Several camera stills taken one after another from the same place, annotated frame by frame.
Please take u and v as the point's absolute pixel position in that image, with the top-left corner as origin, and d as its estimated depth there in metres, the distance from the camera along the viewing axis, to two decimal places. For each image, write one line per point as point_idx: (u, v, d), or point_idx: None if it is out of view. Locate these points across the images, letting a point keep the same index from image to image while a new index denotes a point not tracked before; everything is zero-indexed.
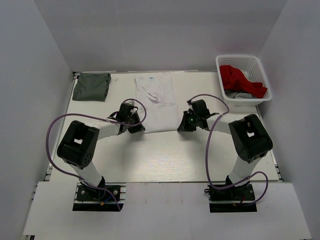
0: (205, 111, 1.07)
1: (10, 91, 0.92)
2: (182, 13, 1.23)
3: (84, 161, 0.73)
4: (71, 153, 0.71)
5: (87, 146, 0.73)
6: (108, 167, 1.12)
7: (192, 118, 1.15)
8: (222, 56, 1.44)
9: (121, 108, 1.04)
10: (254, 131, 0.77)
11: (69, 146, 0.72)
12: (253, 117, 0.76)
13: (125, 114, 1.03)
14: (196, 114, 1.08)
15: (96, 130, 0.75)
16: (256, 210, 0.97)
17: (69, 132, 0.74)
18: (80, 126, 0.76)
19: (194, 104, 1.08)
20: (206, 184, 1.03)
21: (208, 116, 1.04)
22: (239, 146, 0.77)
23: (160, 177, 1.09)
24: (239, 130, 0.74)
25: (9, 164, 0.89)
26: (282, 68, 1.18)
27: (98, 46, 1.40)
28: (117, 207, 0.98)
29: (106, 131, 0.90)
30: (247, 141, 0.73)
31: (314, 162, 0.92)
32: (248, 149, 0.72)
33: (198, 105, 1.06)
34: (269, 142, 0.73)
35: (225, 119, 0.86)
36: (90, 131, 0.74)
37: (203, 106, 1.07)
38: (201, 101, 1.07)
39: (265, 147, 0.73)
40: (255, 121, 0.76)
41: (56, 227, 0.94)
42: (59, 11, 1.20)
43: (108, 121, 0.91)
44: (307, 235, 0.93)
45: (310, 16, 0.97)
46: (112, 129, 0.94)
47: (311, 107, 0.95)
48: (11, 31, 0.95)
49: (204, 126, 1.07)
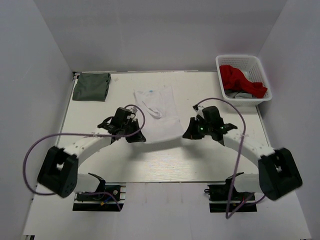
0: (219, 121, 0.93)
1: (10, 91, 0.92)
2: (182, 13, 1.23)
3: (64, 191, 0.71)
4: (50, 183, 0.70)
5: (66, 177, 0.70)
6: (107, 167, 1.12)
7: (201, 127, 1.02)
8: (222, 56, 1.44)
9: (116, 113, 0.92)
10: (282, 166, 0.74)
11: (48, 175, 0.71)
12: (286, 153, 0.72)
13: (120, 121, 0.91)
14: (208, 124, 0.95)
15: (75, 159, 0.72)
16: (256, 210, 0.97)
17: (48, 160, 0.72)
18: (59, 152, 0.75)
19: (206, 112, 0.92)
20: (206, 184, 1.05)
21: (223, 126, 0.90)
22: (265, 183, 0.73)
23: (160, 177, 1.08)
24: (269, 166, 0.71)
25: (9, 164, 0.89)
26: (282, 69, 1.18)
27: (97, 46, 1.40)
28: (117, 207, 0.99)
29: (93, 149, 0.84)
30: (276, 180, 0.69)
31: (313, 162, 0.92)
32: (276, 188, 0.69)
33: (211, 115, 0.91)
34: (300, 182, 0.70)
35: (250, 147, 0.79)
36: (67, 161, 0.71)
37: (217, 114, 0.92)
38: (214, 109, 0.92)
39: (293, 187, 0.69)
40: (287, 158, 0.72)
41: (56, 227, 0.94)
42: (59, 10, 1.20)
43: (95, 136, 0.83)
44: (307, 235, 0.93)
45: (310, 17, 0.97)
46: (103, 142, 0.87)
47: (311, 107, 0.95)
48: (11, 31, 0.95)
49: (218, 138, 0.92)
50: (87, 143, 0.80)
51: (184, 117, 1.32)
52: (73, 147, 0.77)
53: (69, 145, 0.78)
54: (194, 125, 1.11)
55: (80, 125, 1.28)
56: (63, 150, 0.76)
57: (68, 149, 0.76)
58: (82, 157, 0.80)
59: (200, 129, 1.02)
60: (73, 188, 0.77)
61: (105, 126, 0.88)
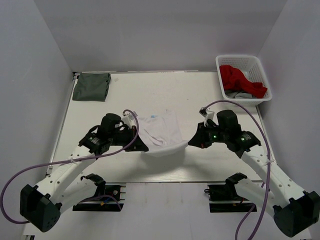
0: (237, 130, 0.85)
1: (11, 90, 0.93)
2: (182, 13, 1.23)
3: (44, 227, 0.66)
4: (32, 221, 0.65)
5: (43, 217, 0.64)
6: (108, 167, 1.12)
7: (214, 135, 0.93)
8: (222, 55, 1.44)
9: (102, 124, 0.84)
10: None
11: (27, 214, 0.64)
12: (315, 200, 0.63)
13: (106, 131, 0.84)
14: (225, 131, 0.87)
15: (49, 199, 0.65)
16: (256, 210, 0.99)
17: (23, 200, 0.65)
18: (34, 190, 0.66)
19: (224, 119, 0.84)
20: (206, 184, 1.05)
21: (244, 138, 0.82)
22: (281, 218, 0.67)
23: (160, 177, 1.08)
24: (297, 215, 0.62)
25: (9, 164, 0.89)
26: (282, 69, 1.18)
27: (97, 46, 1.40)
28: (117, 207, 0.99)
29: (75, 173, 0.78)
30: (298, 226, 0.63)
31: (313, 162, 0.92)
32: (292, 232, 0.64)
33: (228, 122, 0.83)
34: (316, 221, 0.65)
35: (277, 183, 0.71)
36: (41, 203, 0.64)
37: (236, 123, 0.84)
38: (233, 116, 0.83)
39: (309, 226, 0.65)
40: (316, 205, 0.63)
41: (56, 227, 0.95)
42: (59, 11, 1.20)
43: (72, 161, 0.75)
44: (307, 235, 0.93)
45: (310, 16, 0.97)
46: (82, 166, 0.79)
47: (311, 107, 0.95)
48: (12, 31, 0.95)
49: (235, 149, 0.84)
50: (63, 176, 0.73)
51: (184, 117, 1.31)
52: (47, 183, 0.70)
53: (43, 180, 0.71)
54: (203, 132, 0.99)
55: (80, 124, 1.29)
56: (36, 189, 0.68)
57: (42, 186, 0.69)
58: (62, 189, 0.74)
59: (213, 137, 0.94)
60: (57, 219, 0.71)
61: (88, 142, 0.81)
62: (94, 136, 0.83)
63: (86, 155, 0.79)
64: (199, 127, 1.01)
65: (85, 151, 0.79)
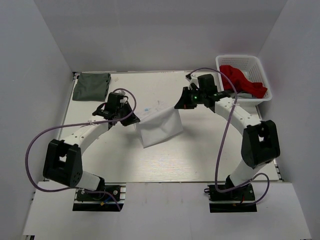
0: (213, 89, 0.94)
1: (10, 90, 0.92)
2: (182, 13, 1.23)
3: (72, 182, 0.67)
4: (59, 175, 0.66)
5: (71, 169, 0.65)
6: (107, 167, 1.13)
7: (195, 97, 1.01)
8: (222, 56, 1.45)
9: (109, 99, 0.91)
10: (264, 136, 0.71)
11: (53, 169, 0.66)
12: (270, 126, 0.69)
13: (115, 105, 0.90)
14: (203, 92, 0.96)
15: (78, 149, 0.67)
16: (256, 210, 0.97)
17: (50, 155, 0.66)
18: (61, 144, 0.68)
19: (201, 79, 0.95)
20: (206, 184, 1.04)
21: (216, 94, 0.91)
22: (245, 152, 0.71)
23: (160, 177, 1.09)
24: (251, 134, 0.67)
25: (9, 164, 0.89)
26: (282, 68, 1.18)
27: (97, 46, 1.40)
28: (117, 207, 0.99)
29: (92, 137, 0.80)
30: (255, 148, 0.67)
31: (313, 162, 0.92)
32: (255, 157, 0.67)
33: (206, 81, 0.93)
34: (277, 152, 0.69)
35: (239, 117, 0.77)
36: (70, 152, 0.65)
37: (212, 83, 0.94)
38: (210, 77, 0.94)
39: (270, 156, 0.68)
40: (271, 130, 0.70)
41: (56, 227, 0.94)
42: (59, 11, 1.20)
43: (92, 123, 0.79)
44: (307, 235, 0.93)
45: (310, 17, 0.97)
46: (101, 128, 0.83)
47: (310, 107, 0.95)
48: (11, 31, 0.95)
49: (210, 105, 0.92)
50: (86, 132, 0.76)
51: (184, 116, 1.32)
52: (73, 138, 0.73)
53: (68, 136, 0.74)
54: (188, 95, 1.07)
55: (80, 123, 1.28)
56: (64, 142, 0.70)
57: (68, 140, 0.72)
58: (83, 147, 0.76)
59: (194, 99, 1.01)
60: (80, 177, 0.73)
61: (100, 112, 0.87)
62: (104, 110, 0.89)
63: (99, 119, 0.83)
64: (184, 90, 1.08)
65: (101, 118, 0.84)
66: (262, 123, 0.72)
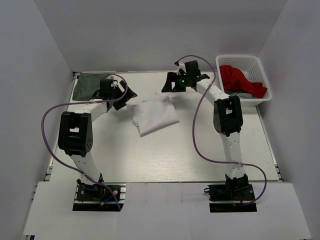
0: (197, 72, 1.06)
1: (10, 90, 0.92)
2: (182, 13, 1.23)
3: (86, 146, 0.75)
4: (73, 142, 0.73)
5: (85, 132, 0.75)
6: (108, 167, 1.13)
7: (182, 80, 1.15)
8: (222, 56, 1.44)
9: (101, 86, 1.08)
10: (232, 109, 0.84)
11: (68, 136, 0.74)
12: (235, 99, 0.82)
13: (107, 91, 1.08)
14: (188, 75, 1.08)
15: (89, 115, 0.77)
16: (256, 210, 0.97)
17: (64, 124, 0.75)
18: (72, 116, 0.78)
19: (186, 64, 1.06)
20: (206, 184, 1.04)
21: (199, 76, 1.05)
22: (216, 122, 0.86)
23: (160, 177, 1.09)
24: (220, 107, 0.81)
25: (9, 163, 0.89)
26: (282, 68, 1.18)
27: (98, 46, 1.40)
28: (117, 207, 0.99)
29: (96, 113, 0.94)
30: (222, 118, 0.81)
31: (313, 162, 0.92)
32: (222, 125, 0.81)
33: (192, 66, 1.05)
34: (240, 121, 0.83)
35: (212, 92, 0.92)
36: (83, 117, 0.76)
37: (196, 67, 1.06)
38: (194, 62, 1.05)
39: (236, 125, 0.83)
40: (236, 103, 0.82)
41: (56, 227, 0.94)
42: (59, 11, 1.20)
43: (94, 102, 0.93)
44: (307, 235, 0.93)
45: (309, 16, 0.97)
46: (101, 108, 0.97)
47: (310, 106, 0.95)
48: (11, 31, 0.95)
49: (193, 86, 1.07)
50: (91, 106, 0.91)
51: (183, 116, 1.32)
52: (81, 110, 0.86)
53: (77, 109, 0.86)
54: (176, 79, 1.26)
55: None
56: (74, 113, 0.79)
57: (77, 111, 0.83)
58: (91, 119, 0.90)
59: (182, 82, 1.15)
60: (91, 145, 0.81)
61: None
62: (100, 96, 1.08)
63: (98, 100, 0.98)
64: (171, 75, 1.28)
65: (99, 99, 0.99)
66: (230, 98, 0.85)
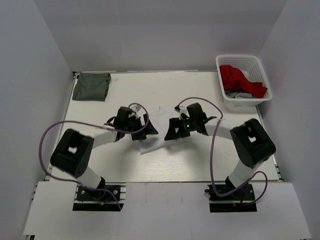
0: (202, 115, 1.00)
1: (10, 90, 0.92)
2: (182, 13, 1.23)
3: (76, 170, 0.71)
4: (65, 161, 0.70)
5: (81, 157, 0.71)
6: (107, 167, 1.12)
7: (187, 125, 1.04)
8: (222, 55, 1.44)
9: (118, 114, 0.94)
10: (255, 136, 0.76)
11: (62, 155, 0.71)
12: (253, 123, 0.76)
13: (122, 121, 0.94)
14: (193, 119, 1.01)
15: (91, 139, 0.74)
16: (256, 210, 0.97)
17: (63, 141, 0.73)
18: (75, 134, 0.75)
19: (189, 108, 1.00)
20: (206, 184, 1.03)
21: (205, 119, 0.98)
22: (242, 153, 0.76)
23: (160, 177, 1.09)
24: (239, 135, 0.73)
25: (9, 164, 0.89)
26: (282, 68, 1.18)
27: (97, 46, 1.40)
28: (117, 207, 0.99)
29: (101, 140, 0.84)
30: (248, 146, 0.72)
31: (313, 162, 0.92)
32: (251, 155, 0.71)
33: (195, 109, 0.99)
34: (272, 146, 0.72)
35: (226, 124, 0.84)
36: (84, 140, 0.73)
37: (200, 110, 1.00)
38: (197, 104, 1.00)
39: (267, 152, 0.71)
40: (256, 127, 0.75)
41: (56, 227, 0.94)
42: (59, 11, 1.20)
43: (104, 128, 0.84)
44: (307, 235, 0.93)
45: (309, 16, 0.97)
46: (110, 136, 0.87)
47: (310, 107, 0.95)
48: (11, 31, 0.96)
49: (202, 131, 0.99)
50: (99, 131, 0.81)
51: None
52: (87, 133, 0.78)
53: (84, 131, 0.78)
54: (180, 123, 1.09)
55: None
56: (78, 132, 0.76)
57: (83, 132, 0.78)
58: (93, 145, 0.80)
59: (186, 127, 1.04)
60: (84, 167, 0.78)
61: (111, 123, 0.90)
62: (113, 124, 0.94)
63: (110, 126, 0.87)
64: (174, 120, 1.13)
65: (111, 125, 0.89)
66: (247, 124, 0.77)
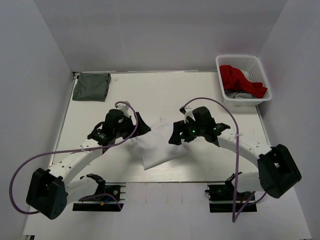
0: (211, 122, 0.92)
1: (10, 90, 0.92)
2: (182, 13, 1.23)
3: (53, 213, 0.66)
4: (39, 205, 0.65)
5: (53, 201, 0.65)
6: (107, 167, 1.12)
7: (193, 130, 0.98)
8: (222, 56, 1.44)
9: (106, 120, 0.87)
10: (280, 162, 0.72)
11: (36, 199, 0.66)
12: (281, 149, 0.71)
13: (110, 127, 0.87)
14: (201, 126, 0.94)
15: (61, 182, 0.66)
16: (256, 210, 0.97)
17: (34, 184, 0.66)
18: (45, 175, 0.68)
19: (197, 114, 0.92)
20: (206, 185, 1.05)
21: (216, 127, 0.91)
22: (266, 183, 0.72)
23: (160, 177, 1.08)
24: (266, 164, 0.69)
25: (9, 164, 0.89)
26: (282, 68, 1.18)
27: (97, 46, 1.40)
28: (117, 207, 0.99)
29: (82, 165, 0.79)
30: (274, 176, 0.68)
31: (313, 163, 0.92)
32: (276, 185, 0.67)
33: (203, 116, 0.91)
34: (298, 175, 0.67)
35: (247, 146, 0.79)
36: (53, 185, 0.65)
37: (209, 116, 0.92)
38: (205, 110, 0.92)
39: (293, 181, 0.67)
40: (283, 154, 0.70)
41: (56, 227, 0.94)
42: (59, 11, 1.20)
43: (83, 151, 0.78)
44: (307, 235, 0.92)
45: (309, 17, 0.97)
46: (92, 155, 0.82)
47: (310, 107, 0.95)
48: (11, 31, 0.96)
49: (213, 139, 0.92)
50: (74, 162, 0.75)
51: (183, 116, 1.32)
52: (60, 168, 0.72)
53: (56, 164, 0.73)
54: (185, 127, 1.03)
55: (81, 133, 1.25)
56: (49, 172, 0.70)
57: (54, 169, 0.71)
58: (72, 175, 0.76)
59: (192, 132, 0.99)
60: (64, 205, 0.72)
61: (96, 136, 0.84)
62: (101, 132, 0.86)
63: (93, 144, 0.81)
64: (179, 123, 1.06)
65: (94, 142, 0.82)
66: (272, 149, 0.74)
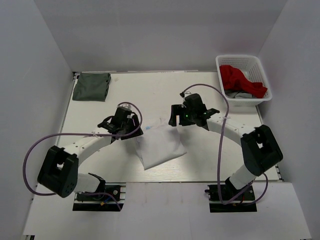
0: (201, 107, 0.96)
1: (10, 90, 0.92)
2: (182, 13, 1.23)
3: (64, 192, 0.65)
4: (51, 183, 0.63)
5: (66, 179, 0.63)
6: (107, 167, 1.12)
7: (186, 114, 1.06)
8: (222, 56, 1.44)
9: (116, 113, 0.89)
10: (263, 142, 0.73)
11: (48, 176, 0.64)
12: (265, 130, 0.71)
13: (120, 120, 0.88)
14: (192, 111, 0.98)
15: (75, 158, 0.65)
16: (256, 210, 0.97)
17: (47, 162, 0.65)
18: (59, 153, 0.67)
19: (189, 100, 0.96)
20: (206, 184, 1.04)
21: (206, 112, 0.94)
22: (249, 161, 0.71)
23: (160, 177, 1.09)
24: (250, 143, 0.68)
25: (9, 164, 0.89)
26: (282, 68, 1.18)
27: (97, 46, 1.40)
28: (117, 207, 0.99)
29: (91, 150, 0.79)
30: (257, 154, 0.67)
31: (313, 163, 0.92)
32: (259, 163, 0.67)
33: (194, 102, 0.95)
34: (279, 155, 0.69)
35: (233, 128, 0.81)
36: (67, 161, 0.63)
37: (200, 102, 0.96)
38: (197, 96, 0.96)
39: (274, 161, 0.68)
40: (267, 135, 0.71)
41: (56, 227, 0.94)
42: (59, 11, 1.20)
43: (95, 135, 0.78)
44: (307, 235, 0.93)
45: (309, 17, 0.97)
46: (103, 141, 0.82)
47: (310, 107, 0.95)
48: (11, 31, 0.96)
49: (202, 124, 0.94)
50: (87, 143, 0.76)
51: None
52: (73, 147, 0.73)
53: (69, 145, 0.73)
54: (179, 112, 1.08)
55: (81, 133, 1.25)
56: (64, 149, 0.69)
57: (68, 149, 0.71)
58: (83, 156, 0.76)
59: (186, 116, 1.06)
60: (75, 185, 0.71)
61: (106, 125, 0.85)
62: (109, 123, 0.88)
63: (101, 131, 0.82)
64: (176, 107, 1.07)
65: (104, 130, 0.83)
66: (256, 130, 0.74)
